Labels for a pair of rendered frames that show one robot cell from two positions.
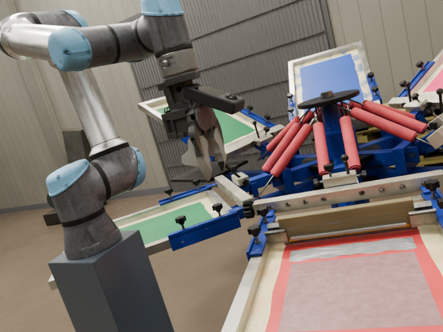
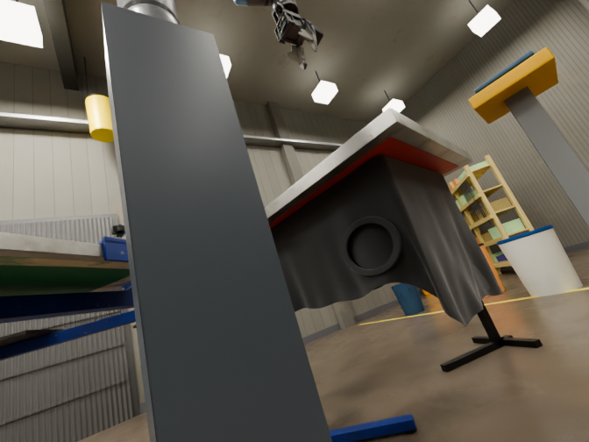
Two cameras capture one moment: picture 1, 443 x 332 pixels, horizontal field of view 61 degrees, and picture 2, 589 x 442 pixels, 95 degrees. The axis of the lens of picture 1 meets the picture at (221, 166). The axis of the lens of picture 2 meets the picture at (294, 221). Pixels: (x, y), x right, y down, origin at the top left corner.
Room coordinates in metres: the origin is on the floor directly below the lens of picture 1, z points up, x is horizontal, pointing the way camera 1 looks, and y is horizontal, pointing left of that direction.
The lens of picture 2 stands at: (0.67, 0.70, 0.67)
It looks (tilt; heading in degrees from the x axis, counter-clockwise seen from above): 17 degrees up; 294
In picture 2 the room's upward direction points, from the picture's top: 18 degrees counter-clockwise
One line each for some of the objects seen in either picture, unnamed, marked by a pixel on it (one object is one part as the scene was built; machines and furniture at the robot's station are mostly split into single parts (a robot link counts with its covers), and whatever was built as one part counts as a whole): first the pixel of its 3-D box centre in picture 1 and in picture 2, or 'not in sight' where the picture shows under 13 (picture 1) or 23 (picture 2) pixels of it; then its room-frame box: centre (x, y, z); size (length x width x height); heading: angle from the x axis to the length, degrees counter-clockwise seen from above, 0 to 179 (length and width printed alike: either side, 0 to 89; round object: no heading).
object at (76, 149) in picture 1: (64, 174); not in sight; (6.62, 2.72, 0.76); 0.91 x 0.90 x 1.53; 149
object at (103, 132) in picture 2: not in sight; (102, 118); (4.39, -1.50, 4.45); 0.44 x 0.43 x 0.68; 59
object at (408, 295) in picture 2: not in sight; (409, 295); (1.32, -4.39, 0.27); 0.47 x 0.43 x 0.55; 161
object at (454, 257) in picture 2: not in sight; (444, 233); (0.62, -0.15, 0.74); 0.45 x 0.03 x 0.43; 70
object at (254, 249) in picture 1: (264, 239); not in sight; (1.22, -0.07, 0.98); 0.30 x 0.05 x 0.07; 160
